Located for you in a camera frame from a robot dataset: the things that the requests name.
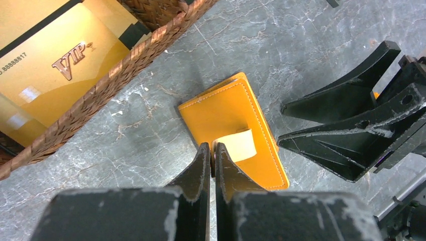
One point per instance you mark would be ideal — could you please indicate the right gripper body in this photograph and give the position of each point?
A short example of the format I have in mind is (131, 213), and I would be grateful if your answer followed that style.
(405, 90)

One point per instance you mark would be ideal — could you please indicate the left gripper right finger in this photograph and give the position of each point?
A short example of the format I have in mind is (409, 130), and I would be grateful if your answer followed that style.
(246, 211)

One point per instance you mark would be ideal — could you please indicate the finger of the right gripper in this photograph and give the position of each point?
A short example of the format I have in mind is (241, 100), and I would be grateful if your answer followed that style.
(348, 96)
(347, 148)

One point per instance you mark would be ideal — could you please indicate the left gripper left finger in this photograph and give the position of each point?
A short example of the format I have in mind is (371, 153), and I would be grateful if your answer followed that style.
(177, 211)

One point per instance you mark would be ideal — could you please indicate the yellow leather card holder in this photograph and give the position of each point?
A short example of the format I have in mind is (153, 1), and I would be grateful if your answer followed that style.
(229, 113)

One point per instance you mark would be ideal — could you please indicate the gold VIP cards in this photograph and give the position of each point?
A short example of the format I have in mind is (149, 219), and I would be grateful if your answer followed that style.
(52, 53)

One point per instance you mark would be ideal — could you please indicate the brown woven basket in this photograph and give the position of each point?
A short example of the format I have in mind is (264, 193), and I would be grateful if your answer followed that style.
(167, 20)

